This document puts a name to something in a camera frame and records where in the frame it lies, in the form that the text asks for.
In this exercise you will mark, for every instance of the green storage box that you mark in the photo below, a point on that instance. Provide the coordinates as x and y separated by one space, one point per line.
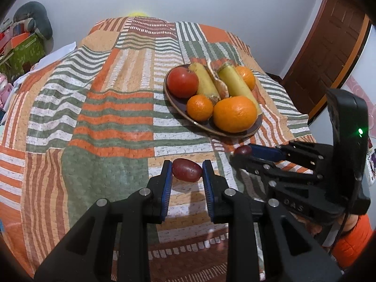
20 59

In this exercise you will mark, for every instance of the patchwork striped bedspread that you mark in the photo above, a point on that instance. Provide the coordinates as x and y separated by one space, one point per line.
97 124

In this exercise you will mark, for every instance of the pink toy figure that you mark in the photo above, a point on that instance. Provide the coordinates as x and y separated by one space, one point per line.
5 90

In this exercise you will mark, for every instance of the dark purple plate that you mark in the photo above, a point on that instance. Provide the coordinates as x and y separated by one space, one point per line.
209 125

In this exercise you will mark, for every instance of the orange sleeve forearm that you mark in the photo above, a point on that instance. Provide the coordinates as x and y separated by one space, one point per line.
353 239

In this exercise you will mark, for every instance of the large orange with sticker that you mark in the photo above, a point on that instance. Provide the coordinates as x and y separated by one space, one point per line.
235 114

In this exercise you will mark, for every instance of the dark red grape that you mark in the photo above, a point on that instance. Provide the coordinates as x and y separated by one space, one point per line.
186 170
244 150

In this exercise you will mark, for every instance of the red tomato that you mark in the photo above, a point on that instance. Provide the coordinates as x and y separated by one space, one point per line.
182 82

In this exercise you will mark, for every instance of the brown wooden door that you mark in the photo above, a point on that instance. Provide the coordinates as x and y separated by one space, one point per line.
328 55

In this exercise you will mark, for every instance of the grey neck pillow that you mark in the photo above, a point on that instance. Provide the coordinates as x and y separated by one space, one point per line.
33 16

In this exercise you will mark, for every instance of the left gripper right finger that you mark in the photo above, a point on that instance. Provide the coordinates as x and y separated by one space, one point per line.
289 252

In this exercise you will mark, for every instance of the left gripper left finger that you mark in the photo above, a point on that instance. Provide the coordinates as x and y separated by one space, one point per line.
86 252

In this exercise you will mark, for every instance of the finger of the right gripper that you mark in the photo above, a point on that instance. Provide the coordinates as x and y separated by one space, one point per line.
279 154
258 170

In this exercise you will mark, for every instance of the small mandarin orange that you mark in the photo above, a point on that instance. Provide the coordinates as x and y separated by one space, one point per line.
199 108

